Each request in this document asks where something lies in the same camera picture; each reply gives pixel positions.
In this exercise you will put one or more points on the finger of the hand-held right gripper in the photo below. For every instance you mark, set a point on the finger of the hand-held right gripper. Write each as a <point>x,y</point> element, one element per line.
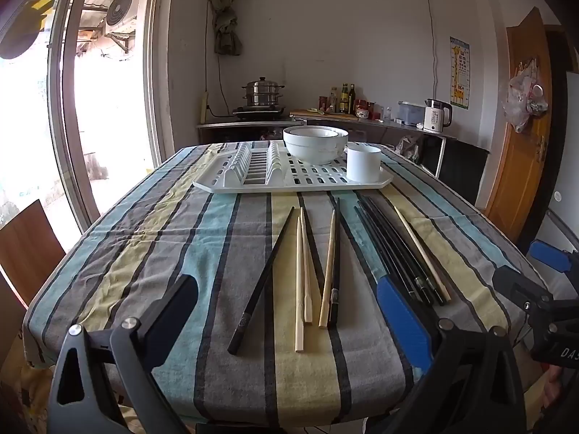
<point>549,255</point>
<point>520,287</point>

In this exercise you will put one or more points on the beige power strip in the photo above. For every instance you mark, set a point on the beige power strip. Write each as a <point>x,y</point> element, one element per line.
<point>204,107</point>

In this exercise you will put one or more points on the sliding glass door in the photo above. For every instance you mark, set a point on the sliding glass door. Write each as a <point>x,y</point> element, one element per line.
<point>68,99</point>

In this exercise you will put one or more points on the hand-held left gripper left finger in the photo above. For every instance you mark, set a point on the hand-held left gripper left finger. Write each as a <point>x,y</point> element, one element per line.
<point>178,303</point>

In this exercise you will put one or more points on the red lid jar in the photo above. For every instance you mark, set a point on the red lid jar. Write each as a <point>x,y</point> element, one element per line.
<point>362,110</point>

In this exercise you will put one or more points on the crumpled plastic bag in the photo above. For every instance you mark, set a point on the crumpled plastic bag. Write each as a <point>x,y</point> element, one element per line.
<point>409,149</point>

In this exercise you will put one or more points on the outdoor air conditioner unit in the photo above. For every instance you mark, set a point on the outdoor air conditioner unit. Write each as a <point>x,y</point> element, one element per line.
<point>122,7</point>

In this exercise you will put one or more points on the person's right hand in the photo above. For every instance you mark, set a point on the person's right hand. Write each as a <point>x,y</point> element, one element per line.
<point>554,386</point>

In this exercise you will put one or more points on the wooden cutting board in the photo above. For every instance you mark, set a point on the wooden cutting board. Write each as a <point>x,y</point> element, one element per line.
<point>316,115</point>

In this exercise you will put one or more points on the black induction cooker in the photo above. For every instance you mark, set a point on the black induction cooker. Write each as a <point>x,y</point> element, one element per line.
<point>260,112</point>

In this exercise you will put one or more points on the black panel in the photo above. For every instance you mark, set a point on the black panel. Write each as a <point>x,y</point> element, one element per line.
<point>461,167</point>

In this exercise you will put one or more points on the clear bottle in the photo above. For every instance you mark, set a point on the clear bottle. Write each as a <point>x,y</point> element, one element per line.
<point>334,100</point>

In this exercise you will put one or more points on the wooden door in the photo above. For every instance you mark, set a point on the wooden door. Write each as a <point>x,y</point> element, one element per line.
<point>511,181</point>

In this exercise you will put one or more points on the clear plastic container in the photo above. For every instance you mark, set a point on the clear plastic container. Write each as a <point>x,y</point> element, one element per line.
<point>410,114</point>

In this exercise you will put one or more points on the striped tablecloth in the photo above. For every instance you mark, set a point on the striped tablecloth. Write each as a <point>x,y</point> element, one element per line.
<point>217,235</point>

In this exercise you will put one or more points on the white bowl black rim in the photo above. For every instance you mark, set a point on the white bowl black rim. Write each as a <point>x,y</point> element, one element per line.
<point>316,153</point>
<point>312,133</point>

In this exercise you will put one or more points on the white plastic dish rack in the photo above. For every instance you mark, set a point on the white plastic dish rack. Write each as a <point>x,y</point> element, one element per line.
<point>316,176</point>

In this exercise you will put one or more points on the giraffe wall poster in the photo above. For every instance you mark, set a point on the giraffe wall poster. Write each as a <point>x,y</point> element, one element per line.
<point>459,72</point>

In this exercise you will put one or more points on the wooden chair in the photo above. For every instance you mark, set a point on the wooden chair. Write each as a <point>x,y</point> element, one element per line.
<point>29,253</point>

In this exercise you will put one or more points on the dark glass bottle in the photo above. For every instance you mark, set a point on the dark glass bottle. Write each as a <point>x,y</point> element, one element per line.
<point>344,99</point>
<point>352,99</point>

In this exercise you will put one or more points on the black chopstick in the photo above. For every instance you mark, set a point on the black chopstick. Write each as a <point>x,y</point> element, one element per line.
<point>409,253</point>
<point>335,257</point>
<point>262,280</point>
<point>388,253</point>
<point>399,253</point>

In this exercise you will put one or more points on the steel steamer pot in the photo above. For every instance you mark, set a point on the steel steamer pot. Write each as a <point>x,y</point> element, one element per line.
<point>263,92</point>

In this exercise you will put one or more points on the white cup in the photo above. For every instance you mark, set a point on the white cup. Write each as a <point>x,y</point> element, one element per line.
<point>364,167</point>

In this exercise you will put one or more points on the hanging plastic bag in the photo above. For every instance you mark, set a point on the hanging plastic bag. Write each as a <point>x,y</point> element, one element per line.
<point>522,99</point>

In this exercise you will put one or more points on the yellow black window sticker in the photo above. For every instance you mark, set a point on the yellow black window sticker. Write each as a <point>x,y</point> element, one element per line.
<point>25,22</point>

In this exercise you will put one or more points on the hanging grey cloth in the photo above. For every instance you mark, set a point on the hanging grey cloth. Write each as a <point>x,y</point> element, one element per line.
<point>227,31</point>

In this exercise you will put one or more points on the wooden chopstick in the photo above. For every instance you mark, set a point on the wooden chopstick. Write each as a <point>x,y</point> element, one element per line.
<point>306,271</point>
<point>421,253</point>
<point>328,271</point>

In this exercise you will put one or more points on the white electric kettle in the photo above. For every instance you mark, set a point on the white electric kettle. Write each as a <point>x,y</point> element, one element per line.
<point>436,117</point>

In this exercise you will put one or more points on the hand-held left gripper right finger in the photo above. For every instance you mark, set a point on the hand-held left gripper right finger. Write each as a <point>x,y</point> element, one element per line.
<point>402,321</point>

